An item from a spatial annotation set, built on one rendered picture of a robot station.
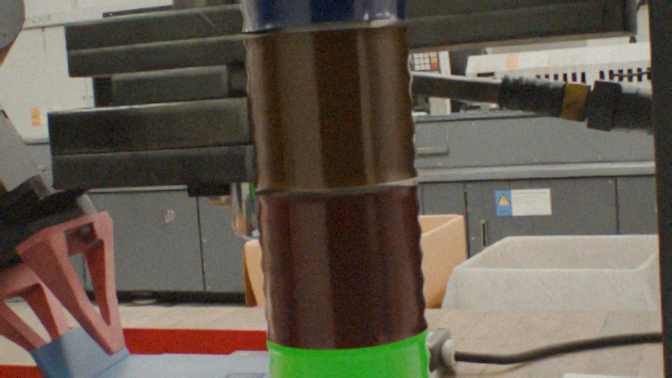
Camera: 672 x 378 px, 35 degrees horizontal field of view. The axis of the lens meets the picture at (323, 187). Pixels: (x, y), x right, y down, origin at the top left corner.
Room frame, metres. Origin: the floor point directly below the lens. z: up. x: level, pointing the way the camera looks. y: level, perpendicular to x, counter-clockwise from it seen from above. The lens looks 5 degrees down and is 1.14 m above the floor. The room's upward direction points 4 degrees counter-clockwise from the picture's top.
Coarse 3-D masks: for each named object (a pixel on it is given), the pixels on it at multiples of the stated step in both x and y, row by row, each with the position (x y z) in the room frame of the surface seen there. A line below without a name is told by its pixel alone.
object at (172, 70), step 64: (192, 0) 0.51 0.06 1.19; (448, 0) 0.45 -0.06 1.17; (512, 0) 0.44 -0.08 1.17; (576, 0) 0.43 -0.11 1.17; (128, 64) 0.50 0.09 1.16; (192, 64) 0.49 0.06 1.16; (64, 128) 0.47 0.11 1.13; (128, 128) 0.46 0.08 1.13; (192, 128) 0.45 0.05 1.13; (192, 192) 0.52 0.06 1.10
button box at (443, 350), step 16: (432, 336) 0.86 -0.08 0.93; (448, 336) 0.88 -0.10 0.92; (608, 336) 0.90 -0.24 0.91; (624, 336) 0.90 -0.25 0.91; (640, 336) 0.90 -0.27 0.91; (656, 336) 0.90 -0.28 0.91; (432, 352) 0.83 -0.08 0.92; (448, 352) 0.85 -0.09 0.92; (464, 352) 0.85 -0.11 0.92; (528, 352) 0.87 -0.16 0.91; (544, 352) 0.88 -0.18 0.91; (560, 352) 0.89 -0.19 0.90; (432, 368) 0.83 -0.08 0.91; (448, 368) 0.85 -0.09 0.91
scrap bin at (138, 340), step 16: (128, 336) 0.85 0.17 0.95; (144, 336) 0.84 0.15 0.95; (160, 336) 0.84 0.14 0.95; (176, 336) 0.83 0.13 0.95; (192, 336) 0.83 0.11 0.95; (208, 336) 0.82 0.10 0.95; (224, 336) 0.82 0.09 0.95; (240, 336) 0.81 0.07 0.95; (256, 336) 0.81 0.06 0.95; (144, 352) 0.84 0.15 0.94; (160, 352) 0.84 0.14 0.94; (176, 352) 0.83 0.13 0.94; (192, 352) 0.83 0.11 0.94; (208, 352) 0.82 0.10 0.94; (224, 352) 0.82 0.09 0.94; (0, 368) 0.75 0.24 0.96; (16, 368) 0.75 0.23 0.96; (32, 368) 0.74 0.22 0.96
